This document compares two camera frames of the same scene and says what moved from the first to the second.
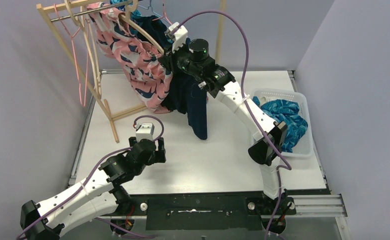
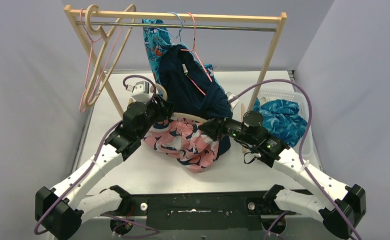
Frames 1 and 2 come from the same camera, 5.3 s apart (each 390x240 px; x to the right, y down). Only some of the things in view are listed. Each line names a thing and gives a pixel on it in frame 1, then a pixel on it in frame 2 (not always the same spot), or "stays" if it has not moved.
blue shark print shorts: x=287 y=111 stays
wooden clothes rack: x=220 y=7 → x=74 y=10
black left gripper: x=159 y=150 → x=165 y=108
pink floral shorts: x=150 y=83 → x=183 y=140
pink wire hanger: x=72 y=36 → x=90 y=59
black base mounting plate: x=211 y=212 stays
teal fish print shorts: x=135 y=13 → x=157 y=39
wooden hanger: x=133 y=6 → x=176 y=113
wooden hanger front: x=85 y=26 → x=88 y=101
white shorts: x=263 y=99 stays
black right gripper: x=168 y=61 → x=214 y=127
